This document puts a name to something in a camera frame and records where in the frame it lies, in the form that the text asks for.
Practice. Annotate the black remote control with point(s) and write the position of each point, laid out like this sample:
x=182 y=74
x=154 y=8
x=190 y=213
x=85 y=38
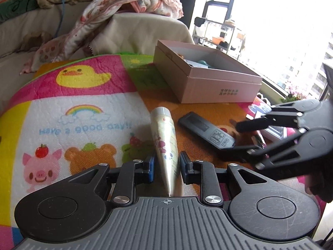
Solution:
x=206 y=131

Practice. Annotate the potted pink flower plant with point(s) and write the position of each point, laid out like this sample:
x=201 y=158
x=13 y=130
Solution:
x=293 y=94

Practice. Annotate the cream lotion tube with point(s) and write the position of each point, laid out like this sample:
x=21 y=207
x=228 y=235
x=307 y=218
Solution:
x=165 y=142

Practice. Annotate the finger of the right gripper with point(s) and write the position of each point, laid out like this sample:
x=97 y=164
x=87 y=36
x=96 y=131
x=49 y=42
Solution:
x=304 y=151
x=298 y=114

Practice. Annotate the floral pink blanket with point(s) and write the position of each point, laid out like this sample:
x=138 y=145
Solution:
x=96 y=13

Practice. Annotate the colourful cartoon play mat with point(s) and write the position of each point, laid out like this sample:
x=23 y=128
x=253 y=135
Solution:
x=64 y=130

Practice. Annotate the white apple product box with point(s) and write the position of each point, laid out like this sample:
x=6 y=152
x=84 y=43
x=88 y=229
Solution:
x=195 y=64

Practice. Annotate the grey battery charger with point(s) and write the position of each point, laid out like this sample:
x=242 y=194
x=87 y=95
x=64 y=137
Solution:
x=274 y=133

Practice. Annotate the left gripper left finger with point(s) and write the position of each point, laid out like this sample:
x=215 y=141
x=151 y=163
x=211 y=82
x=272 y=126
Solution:
x=128 y=176

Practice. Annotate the pink cardboard box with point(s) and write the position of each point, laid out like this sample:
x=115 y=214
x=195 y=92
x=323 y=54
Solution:
x=225 y=80

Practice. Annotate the beige sofa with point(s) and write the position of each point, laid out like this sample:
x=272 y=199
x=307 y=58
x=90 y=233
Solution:
x=123 y=32

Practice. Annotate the teal plastic toy tool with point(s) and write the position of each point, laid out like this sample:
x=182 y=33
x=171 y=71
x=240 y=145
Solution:
x=203 y=63

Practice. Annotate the metal balcony shelf rack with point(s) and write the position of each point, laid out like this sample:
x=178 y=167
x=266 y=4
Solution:
x=225 y=37

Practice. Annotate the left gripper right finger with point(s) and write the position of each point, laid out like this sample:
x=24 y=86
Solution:
x=207 y=176

